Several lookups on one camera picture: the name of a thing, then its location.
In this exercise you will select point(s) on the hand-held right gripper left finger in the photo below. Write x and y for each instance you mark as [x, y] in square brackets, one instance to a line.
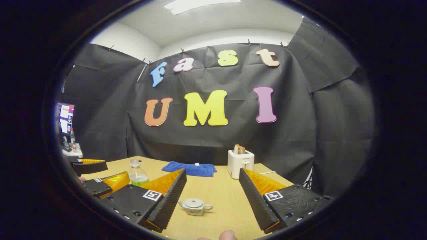
[166, 200]

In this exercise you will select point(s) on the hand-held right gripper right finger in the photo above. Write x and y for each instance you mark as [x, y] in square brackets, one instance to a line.
[255, 200]

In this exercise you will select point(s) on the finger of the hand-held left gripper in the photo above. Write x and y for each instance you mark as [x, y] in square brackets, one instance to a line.
[96, 186]
[88, 167]

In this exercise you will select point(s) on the grey teacup lid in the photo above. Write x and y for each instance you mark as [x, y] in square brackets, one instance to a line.
[194, 202]

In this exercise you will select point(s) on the clear green-label water bottle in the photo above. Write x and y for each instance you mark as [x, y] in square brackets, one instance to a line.
[137, 175]

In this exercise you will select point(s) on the small red-label bottle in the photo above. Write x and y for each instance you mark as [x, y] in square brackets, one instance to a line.
[72, 138]

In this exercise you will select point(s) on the white toaster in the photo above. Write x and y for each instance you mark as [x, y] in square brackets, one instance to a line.
[240, 163]

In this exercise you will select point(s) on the blue towel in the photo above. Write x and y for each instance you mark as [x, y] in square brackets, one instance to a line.
[193, 168]

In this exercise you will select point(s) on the bread slice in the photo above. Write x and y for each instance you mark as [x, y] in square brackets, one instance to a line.
[239, 149]

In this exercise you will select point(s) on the computer monitor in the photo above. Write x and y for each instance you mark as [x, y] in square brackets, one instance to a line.
[66, 116]

